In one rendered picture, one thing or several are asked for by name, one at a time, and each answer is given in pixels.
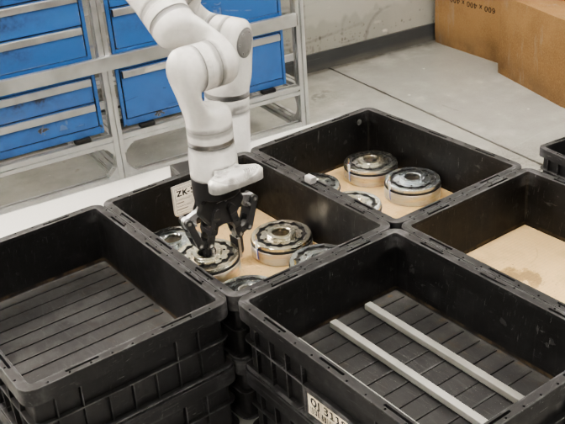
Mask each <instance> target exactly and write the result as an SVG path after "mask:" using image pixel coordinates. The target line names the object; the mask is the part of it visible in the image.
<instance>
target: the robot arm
mask: <svg viewBox="0 0 565 424"><path fill-rule="evenodd" d="M126 1H127V3H128V4H129V5H130V6H131V7H132V9H134V11H135V12H136V14H137V15H138V16H139V18H140V20H141V21H142V23H143V24H144V26H145V27H146V28H147V29H148V31H149V32H150V34H151V36H152V37H153V38H154V40H155V41H156V43H157V44H158V45H159V46H161V47H162V48H165V49H168V50H173V51H172V52H171V53H170V55H169V56H168V58H167V61H166V76H167V79H168V81H169V83H170V85H171V87H172V91H173V92H174V94H175V96H176V98H177V101H178V104H179V106H180V109H181V111H182V115H183V118H184V120H185V124H186V132H187V144H188V164H189V170H190V177H191V184H192V191H193V197H194V206H193V211H192V212H191V213H190V214H188V215H187V216H184V215H181V216H180V217H179V218H178V221H179V223H180V225H181V227H182V228H183V230H184V232H185V234H186V236H187V238H188V240H189V241H190V243H191V244H192V245H194V246H195V247H196V248H197V249H198V250H202V249H203V256H204V257H206V256H210V255H213V254H215V252H216V249H215V248H214V243H215V237H216V236H217V235H218V230H219V227H220V226H221V225H222V224H226V223H227V225H228V227H229V229H230V231H231V234H230V241H231V242H232V243H234V244H235V245H236V246H237V247H238V250H239V252H240V257H242V252H244V242H243V235H244V232H245V231H247V230H251V228H252V226H253V222H254V218H255V213H256V205H257V200H258V196H257V195H255V194H253V193H252V192H250V191H248V190H246V191H245V192H244V193H242V192H241V191H240V188H242V187H245V186H247V185H249V184H252V183H255V182H257V181H259V180H261V179H263V168H262V167H261V166H260V165H258V164H255V163H254V164H245V165H239V163H238V156H237V153H239V152H243V151H248V152H251V132H250V84H251V74H252V49H253V35H252V29H251V25H250V24H249V22H248V21H247V20H246V19H242V18H237V17H232V16H227V15H221V14H216V13H211V12H209V11H208V10H207V9H206V8H205V7H204V6H203V5H202V4H201V0H126ZM202 92H204V101H203V100H202ZM240 204H241V209H240V217H239V216H238V213H237V211H238V209H239V207H240ZM246 217H247V218H246ZM197 218H199V219H200V220H201V223H200V230H201V237H200V235H199V234H198V231H197V229H196V228H195V227H197V226H198V225H197ZM210 226H211V227H210Z"/></svg>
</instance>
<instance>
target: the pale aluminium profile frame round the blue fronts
mask: <svg viewBox="0 0 565 424"><path fill-rule="evenodd" d="M86 2H87V6H86V7H83V12H84V16H87V15H88V16H89V21H90V26H91V31H92V40H93V45H94V50H95V56H96V58H94V59H91V60H87V61H80V62H77V63H72V64H69V65H65V66H58V67H54V68H51V69H47V70H43V71H39V72H32V73H29V74H24V75H21V76H16V77H10V78H6V79H3V80H0V97H1V96H5V95H9V94H12V93H19V92H22V91H26V90H30V89H34V88H37V87H43V86H48V85H51V84H55V83H58V82H65V81H69V80H72V79H77V78H80V77H86V76H90V75H94V74H98V75H99V77H97V78H95V80H96V85H97V89H99V88H101V89H102V95H103V101H101V102H99V104H100V109H101V110H103V109H105V112H102V113H101V114H102V119H103V128H104V133H101V134H100V135H101V136H98V137H95V138H92V139H91V138H90V137H89V136H88V137H85V138H81V139H79V140H73V141H70V142H67V144H68V145H66V146H61V147H57V148H54V149H51V150H48V151H42V152H39V153H35V154H32V155H28V156H23V157H20V158H17V159H13V160H10V161H6V162H1V163H0V178H2V177H5V176H8V175H12V174H15V173H18V172H23V171H27V170H29V169H33V168H37V167H42V166H45V165H48V164H51V163H54V162H60V161H63V160H66V159H70V158H73V157H76V156H81V155H85V154H88V155H89V156H90V157H91V158H92V159H94V160H95V161H96V162H97V163H98V164H99V165H100V166H101V167H102V168H103V169H104V170H105V171H106V172H107V174H106V176H103V177H100V178H95V179H93V180H89V181H86V182H83V183H78V184H75V185H71V186H69V187H65V188H61V189H57V190H55V191H51V192H48V193H43V194H40V195H37V196H34V197H31V198H28V199H23V200H19V201H17V202H13V203H11V204H5V205H2V206H0V215H3V214H6V213H9V212H12V211H15V210H18V209H23V208H26V207H29V206H32V205H36V204H40V203H44V202H46V201H50V200H52V199H58V198H60V197H64V196H67V195H69V194H73V193H78V192H81V191H83V190H87V189H90V188H95V187H98V186H101V185H104V184H107V183H112V182H115V181H118V180H121V179H124V178H129V177H132V176H135V175H138V174H141V173H144V172H149V171H152V170H156V169H158V168H161V167H166V166H170V165H171V164H175V163H179V162H184V161H186V160H188V152H185V153H182V154H179V155H176V156H171V157H168V158H165V159H162V160H159V161H156V162H151V163H147V164H145V165H141V166H138V167H135V166H131V165H130V164H129V163H128V162H127V161H126V155H125V152H127V150H128V148H129V146H130V145H131V143H134V142H133V141H134V140H139V139H143V138H146V137H149V136H152V135H158V134H160V133H164V132H167V131H170V130H175V129H179V128H182V127H185V126H186V124H185V120H184V118H183V115H182V114H179V115H176V116H173V117H170V118H166V119H161V120H157V121H154V120H153V119H152V120H148V121H145V122H141V123H139V126H135V127H132V128H128V129H126V130H121V124H120V120H121V119H122V114H121V109H120V108H118V106H119V105H120V104H119V97H117V98H116V94H115V89H114V85H116V84H117V83H116V78H115V73H114V74H113V73H112V70H115V69H119V68H122V67H126V66H133V65H136V64H140V63H143V62H147V61H153V60H157V59H161V58H165V57H168V56H169V55H170V53H171V52H172V51H173V50H168V49H165V48H162V47H161V46H159V45H158V44H156V45H150V46H146V47H142V48H139V49H134V50H128V51H124V52H120V53H117V54H112V55H110V54H109V53H108V43H107V38H106V33H105V28H104V22H103V12H105V11H104V6H103V3H101V2H100V0H86ZM289 2H290V13H289V14H285V15H281V16H277V17H273V18H269V19H263V20H259V21H256V22H251V23H249V24H250V25H251V29H252V35H253V36H257V35H260V34H267V33H271V32H274V31H278V30H281V29H288V28H292V41H293V53H292V54H288V55H285V56H284V60H285V63H286V62H290V61H293V65H294V77H292V76H290V75H288V74H287V73H286V84H283V86H284V87H280V88H274V87H270V88H268V89H264V90H261V93H259V92H254V93H250V109H252V108H255V107H258V106H260V107H262V108H263V109H265V110H267V111H268V112H270V113H272V114H274V115H276V116H277V117H278V118H280V119H283V120H284V121H286V122H287V123H286V124H284V125H279V126H275V127H272V128H269V129H266V130H261V131H258V132H255V133H252V134H251V141H253V140H258V139H261V138H264V137H268V136H270V135H275V134H278V133H282V132H284V131H287V130H292V129H296V128H298V127H301V126H305V125H310V120H309V92H308V78H307V63H306V48H305V33H304V6H303V0H289ZM291 97H295V100H296V104H297V111H296V113H295V112H293V111H292V110H290V109H288V108H286V107H284V106H282V105H281V104H280V103H277V101H280V100H283V99H286V98H291ZM103 149H104V151H103ZM105 151H109V152H110V153H111V154H112V155H113V159H112V158H111V157H110V156H109V155H108V154H107V153H106V152H105Z"/></svg>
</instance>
